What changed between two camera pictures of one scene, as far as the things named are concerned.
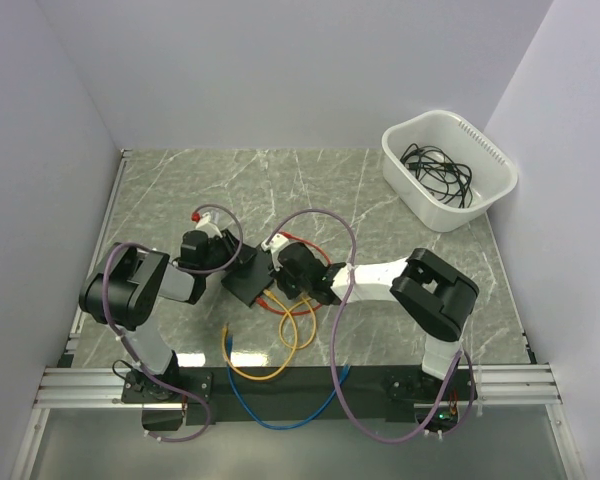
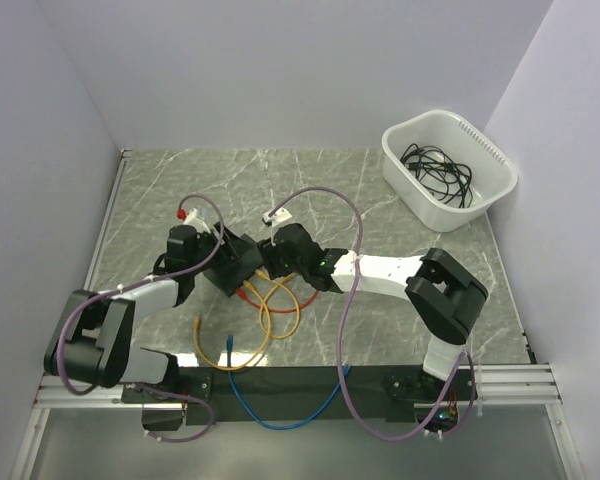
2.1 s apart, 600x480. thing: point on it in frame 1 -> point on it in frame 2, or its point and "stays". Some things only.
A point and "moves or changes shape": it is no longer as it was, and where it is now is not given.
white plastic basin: [445, 170] stays
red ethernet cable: [288, 312] moves or changes shape
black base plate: [243, 395] stays
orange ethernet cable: [276, 370] -> [254, 355]
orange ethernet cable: [272, 297] -> [263, 302]
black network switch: [248, 280] moves or changes shape
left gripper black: [229, 242] -> [208, 237]
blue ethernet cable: [251, 413] stays
